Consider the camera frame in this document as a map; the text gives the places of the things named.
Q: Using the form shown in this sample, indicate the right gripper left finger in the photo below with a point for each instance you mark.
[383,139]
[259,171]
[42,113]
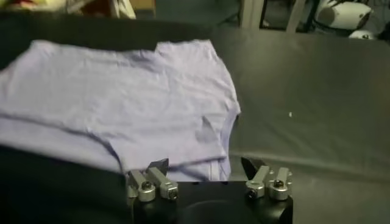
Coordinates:
[164,182]

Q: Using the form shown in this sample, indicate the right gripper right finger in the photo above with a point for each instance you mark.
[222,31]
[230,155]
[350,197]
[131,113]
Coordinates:
[259,179]

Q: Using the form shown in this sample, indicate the lavender t-shirt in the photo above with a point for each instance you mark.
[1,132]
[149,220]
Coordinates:
[122,106]

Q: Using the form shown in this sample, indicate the large black table cover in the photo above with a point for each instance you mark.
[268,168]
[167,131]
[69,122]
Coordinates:
[304,91]

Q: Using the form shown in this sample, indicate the white adjustable side table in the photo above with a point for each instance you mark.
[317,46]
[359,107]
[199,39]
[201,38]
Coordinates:
[251,13]

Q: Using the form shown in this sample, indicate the white humanoid robot with base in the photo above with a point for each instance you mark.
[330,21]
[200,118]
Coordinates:
[344,15]

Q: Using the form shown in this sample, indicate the yellow-green printed t-shirt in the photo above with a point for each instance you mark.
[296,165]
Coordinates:
[36,3]

